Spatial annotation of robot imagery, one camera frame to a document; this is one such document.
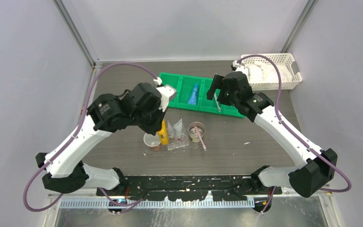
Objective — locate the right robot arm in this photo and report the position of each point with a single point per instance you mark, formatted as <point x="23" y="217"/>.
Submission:
<point x="311" y="170"/>

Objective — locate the clear acrylic toothbrush holder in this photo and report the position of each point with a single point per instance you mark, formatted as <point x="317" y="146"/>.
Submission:
<point x="179" y="144"/>

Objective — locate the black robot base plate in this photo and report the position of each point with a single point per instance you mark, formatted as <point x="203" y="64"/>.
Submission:
<point x="190" y="188"/>

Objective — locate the yellow toothpaste tube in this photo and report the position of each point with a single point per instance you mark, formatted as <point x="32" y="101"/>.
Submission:
<point x="162" y="134"/>

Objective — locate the white toothpaste tube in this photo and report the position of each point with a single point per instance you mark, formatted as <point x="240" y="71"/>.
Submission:
<point x="170" y="131"/>
<point x="178" y="128"/>

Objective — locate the pink toothbrush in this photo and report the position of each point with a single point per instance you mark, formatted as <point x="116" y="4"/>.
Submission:
<point x="198" y="133"/>

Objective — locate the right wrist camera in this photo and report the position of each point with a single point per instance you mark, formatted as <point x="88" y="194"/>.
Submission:
<point x="240" y="67"/>

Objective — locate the white perforated plastic basket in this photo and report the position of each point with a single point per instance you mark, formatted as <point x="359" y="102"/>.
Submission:
<point x="275" y="59"/>

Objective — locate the clear oval acrylic tray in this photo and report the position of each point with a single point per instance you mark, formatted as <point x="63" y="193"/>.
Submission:
<point x="192" y="146"/>

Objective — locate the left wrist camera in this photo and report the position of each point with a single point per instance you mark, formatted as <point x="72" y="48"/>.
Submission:
<point x="168" y="93"/>

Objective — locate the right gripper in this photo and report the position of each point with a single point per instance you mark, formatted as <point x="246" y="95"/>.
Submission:
<point x="219" y="82"/>

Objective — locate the blue toothpaste tube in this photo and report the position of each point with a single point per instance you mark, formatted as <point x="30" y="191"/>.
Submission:
<point x="193" y="99"/>

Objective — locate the brown steel cup with handle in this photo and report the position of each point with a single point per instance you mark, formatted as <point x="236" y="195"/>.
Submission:
<point x="152" y="142"/>

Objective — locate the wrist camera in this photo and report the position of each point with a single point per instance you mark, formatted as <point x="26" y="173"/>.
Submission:
<point x="168" y="93"/>
<point x="240" y="67"/>

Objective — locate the white cloth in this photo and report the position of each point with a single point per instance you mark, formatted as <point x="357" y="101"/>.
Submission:
<point x="265" y="73"/>

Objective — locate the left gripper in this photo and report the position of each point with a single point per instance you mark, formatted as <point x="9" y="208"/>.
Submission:
<point x="157" y="126"/>

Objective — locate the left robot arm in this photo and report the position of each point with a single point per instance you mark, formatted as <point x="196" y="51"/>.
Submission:
<point x="144" y="106"/>

